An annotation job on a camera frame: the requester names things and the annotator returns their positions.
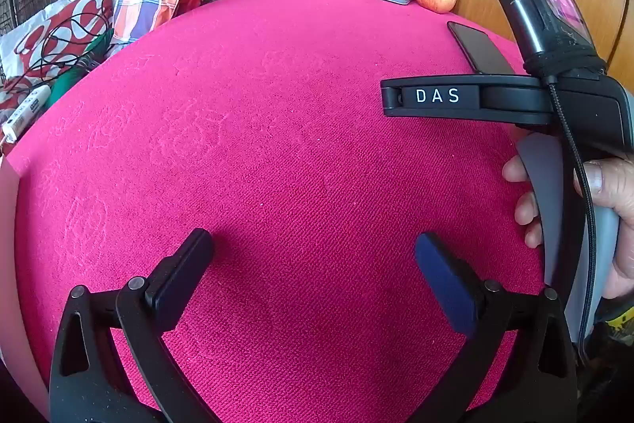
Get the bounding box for large red white cushion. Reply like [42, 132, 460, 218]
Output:
[0, 75, 36, 113]

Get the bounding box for red tablecloth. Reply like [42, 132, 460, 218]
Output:
[5, 0, 550, 423]

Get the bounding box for flat red white pillow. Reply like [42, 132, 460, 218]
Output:
[14, 0, 116, 78]

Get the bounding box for person's right hand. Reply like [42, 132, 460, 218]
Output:
[502, 155, 634, 300]

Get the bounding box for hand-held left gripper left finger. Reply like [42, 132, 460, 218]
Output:
[50, 228, 219, 423]

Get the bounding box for green cloth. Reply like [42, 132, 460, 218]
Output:
[48, 29, 116, 107]

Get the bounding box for plaid pillow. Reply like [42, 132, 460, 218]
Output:
[111, 0, 185, 45]

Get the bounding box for white power strip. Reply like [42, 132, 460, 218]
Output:
[1, 85, 52, 142]

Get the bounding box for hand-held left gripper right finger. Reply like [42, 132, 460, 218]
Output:
[415, 232, 579, 423]

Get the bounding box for black braided cable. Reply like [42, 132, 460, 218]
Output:
[545, 73, 598, 354]

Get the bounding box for yellow black plaid clothing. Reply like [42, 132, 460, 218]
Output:
[592, 301, 634, 357]

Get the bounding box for tangled black cables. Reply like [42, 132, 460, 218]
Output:
[27, 0, 116, 79]

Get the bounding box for black smartphone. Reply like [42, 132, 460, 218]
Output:
[447, 21, 516, 75]

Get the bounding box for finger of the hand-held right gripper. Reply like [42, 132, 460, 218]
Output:
[380, 75, 553, 126]

